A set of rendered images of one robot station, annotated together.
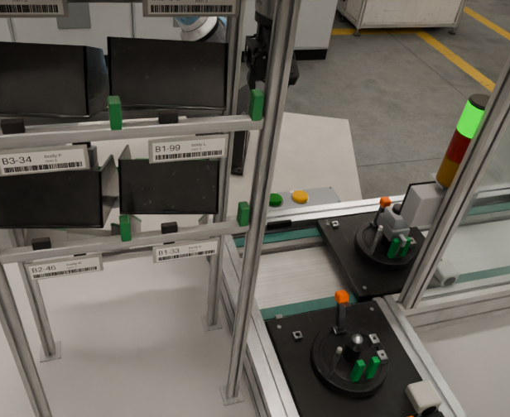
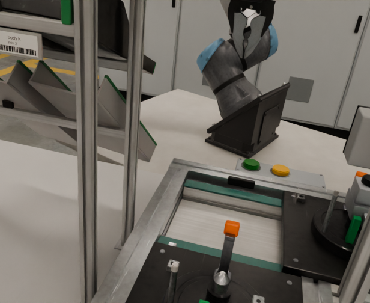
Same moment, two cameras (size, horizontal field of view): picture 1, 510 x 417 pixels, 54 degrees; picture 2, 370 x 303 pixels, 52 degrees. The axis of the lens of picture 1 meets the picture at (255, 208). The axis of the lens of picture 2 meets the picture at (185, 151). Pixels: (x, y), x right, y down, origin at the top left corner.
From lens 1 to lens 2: 0.54 m
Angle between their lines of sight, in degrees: 30
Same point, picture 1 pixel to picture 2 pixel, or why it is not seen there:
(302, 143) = (327, 155)
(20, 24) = (178, 77)
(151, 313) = not seen: hidden behind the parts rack
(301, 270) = (242, 231)
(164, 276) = (119, 198)
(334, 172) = (347, 183)
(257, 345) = (127, 258)
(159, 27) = not seen: hidden behind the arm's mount
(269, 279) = (202, 225)
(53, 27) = (199, 83)
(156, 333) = (72, 231)
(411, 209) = (353, 137)
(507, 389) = not seen: outside the picture
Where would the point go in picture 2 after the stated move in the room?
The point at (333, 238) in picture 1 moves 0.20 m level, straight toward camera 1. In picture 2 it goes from (290, 208) to (222, 248)
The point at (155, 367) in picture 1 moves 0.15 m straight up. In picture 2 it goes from (45, 255) to (40, 189)
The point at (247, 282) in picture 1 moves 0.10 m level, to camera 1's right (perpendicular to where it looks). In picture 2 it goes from (79, 121) to (141, 149)
